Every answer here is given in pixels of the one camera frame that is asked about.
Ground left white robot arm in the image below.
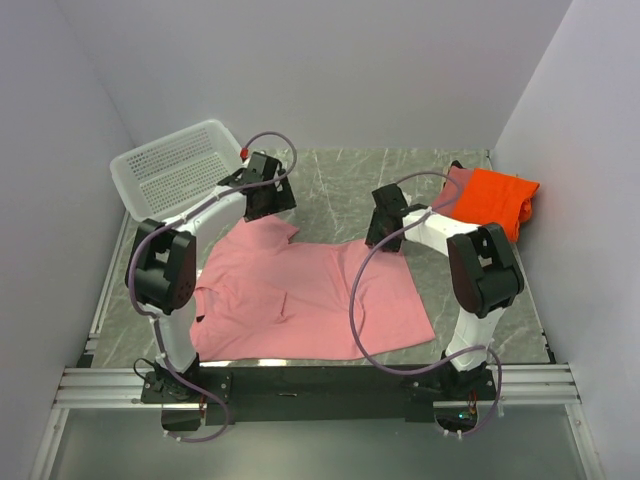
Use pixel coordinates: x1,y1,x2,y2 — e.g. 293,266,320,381
125,149,296,402

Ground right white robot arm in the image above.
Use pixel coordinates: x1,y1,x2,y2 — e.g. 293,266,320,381
365,183,524,399

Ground folded dusty pink t shirt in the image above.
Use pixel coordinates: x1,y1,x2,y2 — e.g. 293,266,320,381
432,161,474,216

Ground folded orange t shirt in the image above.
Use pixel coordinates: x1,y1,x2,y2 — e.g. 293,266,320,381
451,168,540,243

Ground white plastic basket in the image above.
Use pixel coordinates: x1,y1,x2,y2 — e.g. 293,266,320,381
110,120,242,222

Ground black base beam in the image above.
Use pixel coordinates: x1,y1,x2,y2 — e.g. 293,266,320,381
140,365,499,431

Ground aluminium frame rail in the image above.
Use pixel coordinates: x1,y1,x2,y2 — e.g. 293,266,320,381
27,219,606,480

